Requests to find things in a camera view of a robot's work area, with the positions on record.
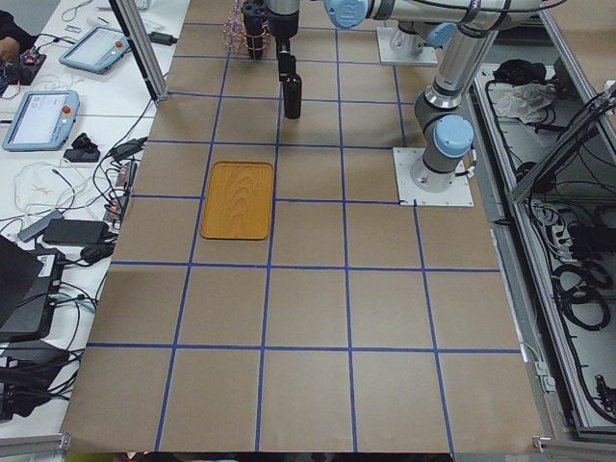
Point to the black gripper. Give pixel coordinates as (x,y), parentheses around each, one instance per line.
(283,24)

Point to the wooden tray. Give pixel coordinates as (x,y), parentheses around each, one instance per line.
(238,201)

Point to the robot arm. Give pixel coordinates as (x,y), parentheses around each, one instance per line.
(448,135)
(424,26)

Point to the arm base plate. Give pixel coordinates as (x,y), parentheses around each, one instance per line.
(399,48)
(419,186)

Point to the black power adapter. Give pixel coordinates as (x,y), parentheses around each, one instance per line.
(74,232)

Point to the copper wire wine basket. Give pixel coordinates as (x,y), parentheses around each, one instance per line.
(234,33)

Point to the teach pendant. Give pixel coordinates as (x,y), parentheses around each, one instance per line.
(97,51)
(43,121)

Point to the dark wine bottle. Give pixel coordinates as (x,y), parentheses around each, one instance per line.
(291,85)
(254,20)

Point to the black laptop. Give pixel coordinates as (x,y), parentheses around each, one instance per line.
(29,279)

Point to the aluminium frame post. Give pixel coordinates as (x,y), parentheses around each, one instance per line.
(129,20)

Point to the teach pendant lower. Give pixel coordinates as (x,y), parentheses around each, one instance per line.
(43,121)

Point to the teach pendant upper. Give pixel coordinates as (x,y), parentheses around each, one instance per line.
(97,51)

